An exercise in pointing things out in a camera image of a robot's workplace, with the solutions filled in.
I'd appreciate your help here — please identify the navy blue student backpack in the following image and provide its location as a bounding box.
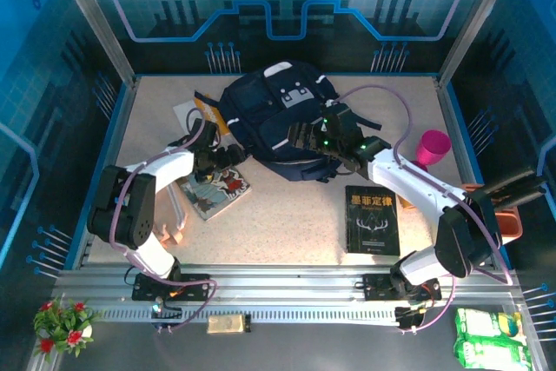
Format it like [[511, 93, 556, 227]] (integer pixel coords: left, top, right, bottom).
[[218, 60, 383, 184]]

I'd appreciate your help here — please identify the aluminium right side rail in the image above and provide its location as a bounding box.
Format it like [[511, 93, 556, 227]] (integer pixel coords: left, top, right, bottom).
[[434, 75, 499, 268]]

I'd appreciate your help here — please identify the aluminium left side rail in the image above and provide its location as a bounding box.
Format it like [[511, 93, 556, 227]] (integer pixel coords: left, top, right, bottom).
[[71, 77, 141, 270]]

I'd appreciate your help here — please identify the orange white homework notebook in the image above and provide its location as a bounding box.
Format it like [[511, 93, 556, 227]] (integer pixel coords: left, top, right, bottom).
[[172, 91, 231, 137]]

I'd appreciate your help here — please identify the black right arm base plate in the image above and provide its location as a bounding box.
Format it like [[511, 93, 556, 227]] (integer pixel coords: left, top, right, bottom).
[[362, 273, 442, 301]]

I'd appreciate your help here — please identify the black cable connector block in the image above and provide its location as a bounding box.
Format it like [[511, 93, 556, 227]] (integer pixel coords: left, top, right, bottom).
[[394, 304, 429, 334], [150, 300, 183, 332]]

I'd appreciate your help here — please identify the blue cartoon picture book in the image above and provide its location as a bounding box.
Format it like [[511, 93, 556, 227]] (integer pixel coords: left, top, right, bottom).
[[180, 166, 253, 222]]

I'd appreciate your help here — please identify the aluminium left corner post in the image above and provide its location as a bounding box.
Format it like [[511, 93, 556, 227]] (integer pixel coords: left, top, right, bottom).
[[47, 0, 138, 86]]

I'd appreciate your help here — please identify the clear pink pencil case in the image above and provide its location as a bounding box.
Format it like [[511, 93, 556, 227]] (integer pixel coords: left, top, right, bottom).
[[156, 182, 190, 247]]

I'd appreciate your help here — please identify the black book with antler print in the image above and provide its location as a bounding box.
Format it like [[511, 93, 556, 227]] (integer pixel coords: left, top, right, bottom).
[[345, 184, 401, 255]]

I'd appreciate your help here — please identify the green white snack packet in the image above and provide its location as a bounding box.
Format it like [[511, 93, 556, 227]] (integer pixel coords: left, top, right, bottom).
[[453, 335, 534, 370], [453, 307, 526, 344]]

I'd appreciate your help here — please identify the pink plastic goblet cup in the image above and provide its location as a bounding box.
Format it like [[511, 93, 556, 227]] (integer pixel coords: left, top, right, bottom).
[[410, 129, 453, 172]]

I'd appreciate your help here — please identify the aluminium corner post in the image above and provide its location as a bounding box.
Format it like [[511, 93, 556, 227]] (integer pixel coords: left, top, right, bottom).
[[436, 0, 522, 86], [47, 0, 138, 86]]

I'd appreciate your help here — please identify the aluminium front rail frame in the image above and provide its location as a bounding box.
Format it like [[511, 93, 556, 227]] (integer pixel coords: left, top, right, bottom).
[[51, 262, 520, 316]]

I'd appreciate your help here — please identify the black right cable connector block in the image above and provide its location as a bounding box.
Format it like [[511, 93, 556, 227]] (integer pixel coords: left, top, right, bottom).
[[394, 304, 429, 334]]

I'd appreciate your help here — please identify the black left cable connector block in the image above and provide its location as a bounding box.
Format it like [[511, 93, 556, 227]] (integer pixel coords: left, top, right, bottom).
[[150, 300, 183, 332]]

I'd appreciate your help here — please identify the aluminium rail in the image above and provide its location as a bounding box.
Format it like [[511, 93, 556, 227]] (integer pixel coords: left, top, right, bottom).
[[434, 75, 499, 268], [71, 77, 141, 270]]

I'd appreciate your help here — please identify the orange slotted desk organizer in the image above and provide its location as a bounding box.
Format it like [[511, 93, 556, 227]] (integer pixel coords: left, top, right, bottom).
[[460, 182, 525, 245]]

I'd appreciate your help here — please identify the aluminium right corner post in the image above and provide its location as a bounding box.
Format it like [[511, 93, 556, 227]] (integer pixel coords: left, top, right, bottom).
[[436, 0, 522, 86]]

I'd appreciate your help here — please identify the artificial plant with red flowers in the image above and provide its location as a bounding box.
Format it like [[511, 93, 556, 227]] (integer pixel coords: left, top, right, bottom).
[[33, 296, 104, 363]]

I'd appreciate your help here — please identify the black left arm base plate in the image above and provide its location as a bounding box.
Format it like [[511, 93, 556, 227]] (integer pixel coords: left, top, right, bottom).
[[132, 272, 212, 302]]

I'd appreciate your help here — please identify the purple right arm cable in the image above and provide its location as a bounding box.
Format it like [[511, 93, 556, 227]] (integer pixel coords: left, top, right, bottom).
[[323, 83, 516, 335]]

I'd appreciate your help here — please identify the white slotted cable duct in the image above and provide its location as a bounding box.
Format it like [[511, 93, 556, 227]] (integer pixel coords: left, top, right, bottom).
[[93, 308, 401, 327]]

